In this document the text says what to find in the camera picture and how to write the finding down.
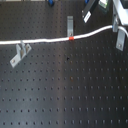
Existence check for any blue fixture knob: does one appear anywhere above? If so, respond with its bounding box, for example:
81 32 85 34
48 0 55 6

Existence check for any grey metal cable clip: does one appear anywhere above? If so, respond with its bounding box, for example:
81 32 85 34
10 41 31 68
67 16 73 37

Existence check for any black device with green label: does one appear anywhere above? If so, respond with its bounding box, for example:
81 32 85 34
98 0 110 13

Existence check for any grey metal gripper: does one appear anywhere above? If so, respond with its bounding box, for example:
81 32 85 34
112 0 128 51

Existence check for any white cable with red band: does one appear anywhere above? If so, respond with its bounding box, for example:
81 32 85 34
0 24 128 46

